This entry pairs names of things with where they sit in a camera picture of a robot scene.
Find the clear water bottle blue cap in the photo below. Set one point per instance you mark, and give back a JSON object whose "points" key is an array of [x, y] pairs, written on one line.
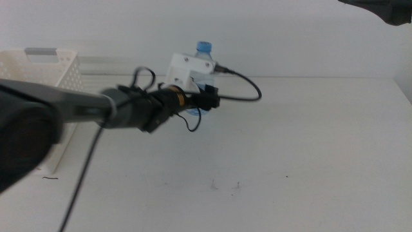
{"points": [[204, 47]]}

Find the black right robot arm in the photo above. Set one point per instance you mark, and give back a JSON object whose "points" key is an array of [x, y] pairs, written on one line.
{"points": [[391, 11]]}

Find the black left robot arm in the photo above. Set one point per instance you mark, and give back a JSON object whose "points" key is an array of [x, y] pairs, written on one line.
{"points": [[64, 103]]}

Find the white perforated plastic basket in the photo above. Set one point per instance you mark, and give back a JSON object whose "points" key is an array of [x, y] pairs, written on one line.
{"points": [[69, 69]]}

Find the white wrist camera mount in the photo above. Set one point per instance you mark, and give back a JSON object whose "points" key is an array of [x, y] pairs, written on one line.
{"points": [[188, 66]]}

